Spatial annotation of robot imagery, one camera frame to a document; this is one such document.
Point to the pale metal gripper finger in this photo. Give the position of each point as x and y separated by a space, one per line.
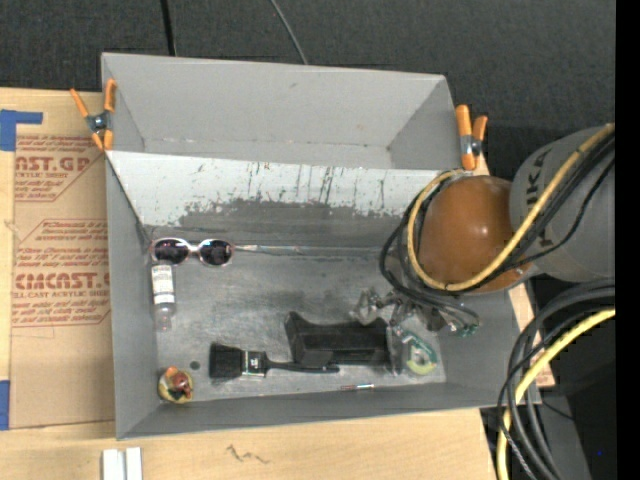
374 298
364 314

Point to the black stapler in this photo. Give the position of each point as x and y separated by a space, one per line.
340 340

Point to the small red and silver stick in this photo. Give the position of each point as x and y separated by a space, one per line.
357 387

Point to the black paintbrush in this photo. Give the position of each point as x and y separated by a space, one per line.
235 362

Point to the white-framed dark sunglasses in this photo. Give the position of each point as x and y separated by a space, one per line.
215 252

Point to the yellow and orange toy figure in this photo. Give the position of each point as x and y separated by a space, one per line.
176 385

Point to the small clear bottle, white label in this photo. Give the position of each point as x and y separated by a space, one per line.
163 288

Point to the grey metal bin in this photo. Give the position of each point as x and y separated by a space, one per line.
280 113

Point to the brown cardboard board, red print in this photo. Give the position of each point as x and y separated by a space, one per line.
60 358

